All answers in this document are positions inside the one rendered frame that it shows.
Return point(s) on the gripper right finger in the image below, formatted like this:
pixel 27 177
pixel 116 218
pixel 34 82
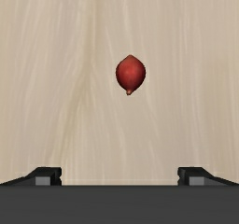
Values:
pixel 193 175

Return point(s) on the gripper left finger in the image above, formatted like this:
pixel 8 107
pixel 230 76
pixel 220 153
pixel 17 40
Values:
pixel 46 175

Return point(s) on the red onion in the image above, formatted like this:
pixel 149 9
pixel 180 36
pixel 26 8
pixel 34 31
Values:
pixel 130 73

